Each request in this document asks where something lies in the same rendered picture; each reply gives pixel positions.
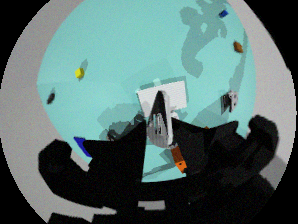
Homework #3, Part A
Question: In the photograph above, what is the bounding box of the dark blue flat bar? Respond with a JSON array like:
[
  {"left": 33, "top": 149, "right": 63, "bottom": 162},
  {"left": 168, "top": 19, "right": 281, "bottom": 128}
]
[{"left": 73, "top": 136, "right": 92, "bottom": 157}]

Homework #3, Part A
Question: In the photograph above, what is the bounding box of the small yellow block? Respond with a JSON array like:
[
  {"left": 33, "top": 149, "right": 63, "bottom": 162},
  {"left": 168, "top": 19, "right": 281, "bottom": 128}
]
[{"left": 74, "top": 68, "right": 85, "bottom": 79}]

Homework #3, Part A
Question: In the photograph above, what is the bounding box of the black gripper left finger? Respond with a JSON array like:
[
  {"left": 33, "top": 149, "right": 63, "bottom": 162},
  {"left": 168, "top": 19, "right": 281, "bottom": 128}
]
[{"left": 82, "top": 120, "right": 148, "bottom": 183}]

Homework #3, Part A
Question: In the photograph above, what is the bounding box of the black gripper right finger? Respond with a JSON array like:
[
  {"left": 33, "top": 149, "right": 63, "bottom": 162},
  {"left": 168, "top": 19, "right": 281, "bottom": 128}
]
[{"left": 172, "top": 117, "right": 239, "bottom": 175}]

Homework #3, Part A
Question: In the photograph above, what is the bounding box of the blue block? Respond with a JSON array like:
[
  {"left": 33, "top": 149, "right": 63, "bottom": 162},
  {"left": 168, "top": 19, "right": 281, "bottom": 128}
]
[{"left": 220, "top": 10, "right": 229, "bottom": 18}]

